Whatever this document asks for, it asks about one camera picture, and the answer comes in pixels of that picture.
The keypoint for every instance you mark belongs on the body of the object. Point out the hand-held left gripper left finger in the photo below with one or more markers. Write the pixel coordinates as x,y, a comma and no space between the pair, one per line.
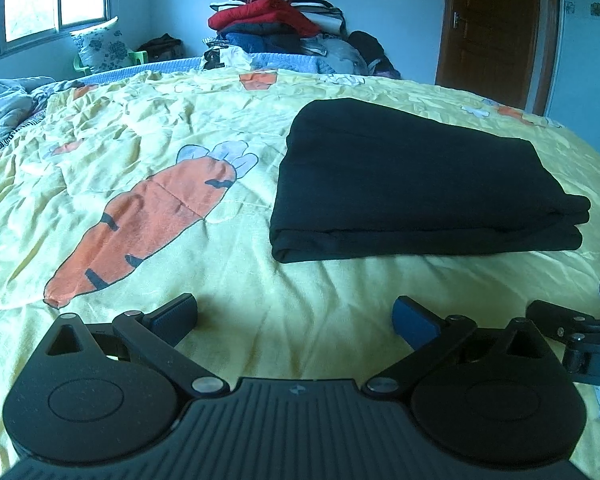
177,316

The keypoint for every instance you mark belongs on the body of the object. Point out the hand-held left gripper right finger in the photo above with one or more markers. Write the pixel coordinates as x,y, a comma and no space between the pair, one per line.
414,322

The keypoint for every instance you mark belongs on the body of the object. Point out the black pants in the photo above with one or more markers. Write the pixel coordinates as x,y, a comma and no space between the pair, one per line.
405,185

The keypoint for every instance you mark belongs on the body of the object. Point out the yellow carrot print bedsheet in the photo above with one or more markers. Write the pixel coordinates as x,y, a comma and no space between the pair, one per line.
130,270

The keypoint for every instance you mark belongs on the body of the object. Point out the striped cloth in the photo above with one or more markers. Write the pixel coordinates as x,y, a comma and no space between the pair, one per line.
15,132

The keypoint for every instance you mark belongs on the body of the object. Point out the blue quilted mattress pad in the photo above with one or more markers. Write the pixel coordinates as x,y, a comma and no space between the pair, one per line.
180,64

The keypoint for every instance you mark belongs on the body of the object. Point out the green plastic chair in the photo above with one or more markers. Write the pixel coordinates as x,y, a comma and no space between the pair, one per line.
139,56

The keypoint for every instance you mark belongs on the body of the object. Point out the dark bag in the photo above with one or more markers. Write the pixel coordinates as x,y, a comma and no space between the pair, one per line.
162,47

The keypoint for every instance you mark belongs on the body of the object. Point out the grey crumpled duvet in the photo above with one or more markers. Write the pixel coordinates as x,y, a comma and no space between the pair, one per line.
5,105

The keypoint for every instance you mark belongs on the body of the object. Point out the floral pillow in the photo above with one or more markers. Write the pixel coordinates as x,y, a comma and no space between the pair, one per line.
102,47

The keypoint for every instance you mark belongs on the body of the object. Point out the brown wooden door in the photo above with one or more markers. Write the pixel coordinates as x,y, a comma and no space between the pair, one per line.
495,35

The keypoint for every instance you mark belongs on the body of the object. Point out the pile of clothes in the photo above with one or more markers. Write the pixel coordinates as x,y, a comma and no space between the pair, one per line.
280,20

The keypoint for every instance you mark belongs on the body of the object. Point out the flower wall sticker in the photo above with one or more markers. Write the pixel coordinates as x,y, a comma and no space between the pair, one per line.
598,9
570,7

